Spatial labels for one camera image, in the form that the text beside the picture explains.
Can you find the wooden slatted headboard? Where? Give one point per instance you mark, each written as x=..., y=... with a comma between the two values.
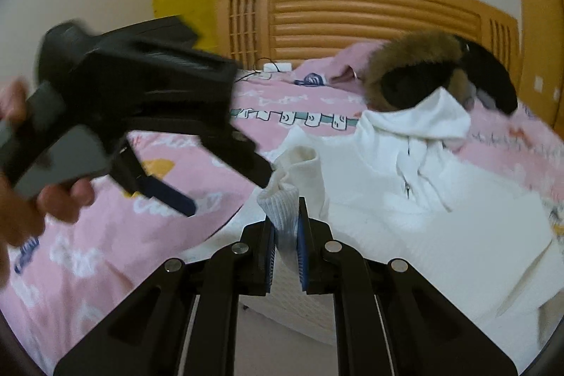
x=374, y=19

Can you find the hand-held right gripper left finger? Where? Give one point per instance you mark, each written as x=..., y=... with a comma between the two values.
x=269, y=266

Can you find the black fur-trimmed jacket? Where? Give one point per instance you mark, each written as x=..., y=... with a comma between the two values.
x=484, y=72

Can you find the person's left hand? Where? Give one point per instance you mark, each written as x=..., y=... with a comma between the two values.
x=26, y=222

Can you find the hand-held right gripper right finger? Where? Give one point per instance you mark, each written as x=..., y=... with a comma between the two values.
x=303, y=252

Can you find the white zip hoodie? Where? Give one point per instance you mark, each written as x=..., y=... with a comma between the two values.
x=440, y=248

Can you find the white power strip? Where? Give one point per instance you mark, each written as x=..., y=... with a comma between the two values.
x=277, y=66

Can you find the white wall socket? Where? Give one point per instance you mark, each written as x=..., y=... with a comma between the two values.
x=540, y=83

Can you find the pink printed bed blanket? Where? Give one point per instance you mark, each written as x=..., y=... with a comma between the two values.
x=88, y=226

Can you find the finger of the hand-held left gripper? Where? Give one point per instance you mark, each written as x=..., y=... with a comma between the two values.
x=176, y=200
x=240, y=158

